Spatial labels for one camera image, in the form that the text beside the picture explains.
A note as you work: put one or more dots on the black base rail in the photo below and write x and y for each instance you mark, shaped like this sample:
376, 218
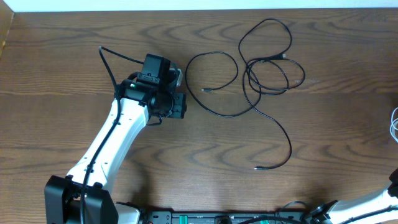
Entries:
199, 217

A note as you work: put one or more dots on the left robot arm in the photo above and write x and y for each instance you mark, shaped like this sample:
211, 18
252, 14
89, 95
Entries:
84, 194

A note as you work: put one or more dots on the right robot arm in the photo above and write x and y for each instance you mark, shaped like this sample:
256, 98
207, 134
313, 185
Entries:
376, 207

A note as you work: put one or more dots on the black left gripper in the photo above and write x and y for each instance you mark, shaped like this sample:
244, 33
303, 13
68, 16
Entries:
181, 106

